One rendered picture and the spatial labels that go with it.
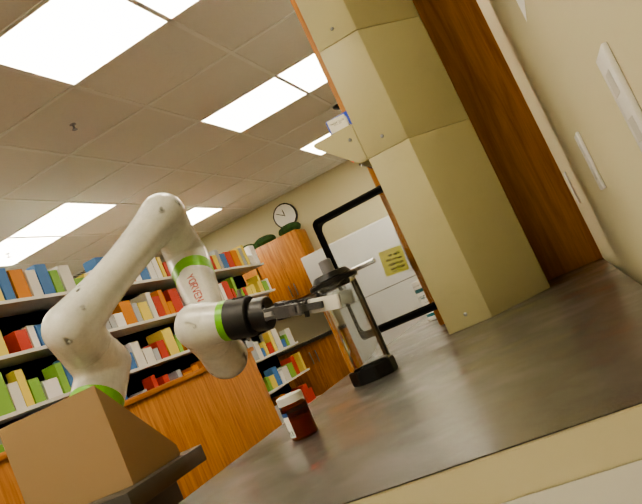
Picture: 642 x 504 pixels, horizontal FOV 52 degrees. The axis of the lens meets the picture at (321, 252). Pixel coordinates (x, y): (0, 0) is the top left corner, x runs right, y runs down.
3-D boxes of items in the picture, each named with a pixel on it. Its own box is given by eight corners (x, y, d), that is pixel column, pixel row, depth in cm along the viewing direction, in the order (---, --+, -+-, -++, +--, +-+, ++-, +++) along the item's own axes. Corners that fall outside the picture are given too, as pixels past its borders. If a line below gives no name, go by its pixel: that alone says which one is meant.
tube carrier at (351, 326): (402, 357, 141) (361, 266, 143) (390, 368, 131) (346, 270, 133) (358, 375, 144) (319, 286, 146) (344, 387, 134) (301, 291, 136)
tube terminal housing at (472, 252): (550, 281, 180) (431, 34, 187) (550, 293, 149) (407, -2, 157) (465, 316, 188) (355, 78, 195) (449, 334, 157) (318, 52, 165)
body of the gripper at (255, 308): (242, 301, 142) (281, 293, 139) (258, 296, 150) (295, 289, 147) (249, 335, 142) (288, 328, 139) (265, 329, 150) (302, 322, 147)
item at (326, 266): (361, 278, 142) (348, 250, 143) (348, 281, 134) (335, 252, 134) (325, 294, 145) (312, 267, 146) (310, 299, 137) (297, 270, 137)
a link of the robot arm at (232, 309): (244, 340, 152) (226, 347, 143) (234, 290, 152) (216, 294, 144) (268, 335, 150) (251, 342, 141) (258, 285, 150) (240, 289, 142)
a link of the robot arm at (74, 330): (18, 327, 150) (147, 181, 183) (55, 369, 161) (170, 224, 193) (58, 337, 144) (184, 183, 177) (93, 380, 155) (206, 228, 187)
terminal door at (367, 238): (452, 303, 187) (393, 177, 191) (363, 340, 200) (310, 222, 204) (453, 302, 188) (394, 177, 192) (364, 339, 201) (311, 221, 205)
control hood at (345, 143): (397, 168, 192) (383, 138, 193) (368, 159, 162) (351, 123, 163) (362, 186, 196) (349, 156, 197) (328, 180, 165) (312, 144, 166)
